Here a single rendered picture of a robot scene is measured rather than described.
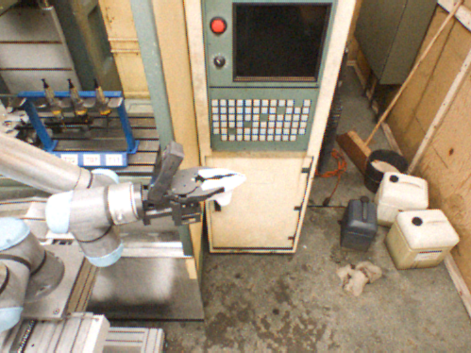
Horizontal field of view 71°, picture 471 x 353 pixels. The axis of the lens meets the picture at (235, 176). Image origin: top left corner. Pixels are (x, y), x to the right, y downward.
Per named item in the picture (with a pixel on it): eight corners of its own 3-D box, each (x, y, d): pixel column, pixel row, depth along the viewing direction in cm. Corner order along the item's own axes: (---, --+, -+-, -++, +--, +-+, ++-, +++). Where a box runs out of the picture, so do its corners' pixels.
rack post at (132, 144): (135, 154, 171) (122, 105, 150) (126, 154, 171) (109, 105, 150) (140, 142, 178) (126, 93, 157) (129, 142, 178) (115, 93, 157)
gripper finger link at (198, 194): (221, 183, 65) (177, 190, 63) (221, 176, 64) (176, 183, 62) (226, 198, 61) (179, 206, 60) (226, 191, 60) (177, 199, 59)
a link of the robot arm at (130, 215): (109, 176, 63) (106, 205, 56) (134, 173, 63) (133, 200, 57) (119, 206, 67) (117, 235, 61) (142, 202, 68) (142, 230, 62)
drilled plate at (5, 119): (19, 143, 170) (14, 136, 167) (-37, 143, 170) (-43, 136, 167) (38, 118, 186) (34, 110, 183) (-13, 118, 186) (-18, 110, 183)
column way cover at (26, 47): (82, 94, 210) (50, 9, 173) (8, 94, 210) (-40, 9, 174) (85, 91, 214) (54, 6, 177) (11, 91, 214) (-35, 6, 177)
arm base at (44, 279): (52, 303, 89) (36, 287, 82) (-3, 302, 89) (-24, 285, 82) (73, 254, 100) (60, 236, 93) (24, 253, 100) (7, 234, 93)
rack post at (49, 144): (51, 154, 171) (25, 105, 150) (41, 154, 171) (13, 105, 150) (58, 142, 178) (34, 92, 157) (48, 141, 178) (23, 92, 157)
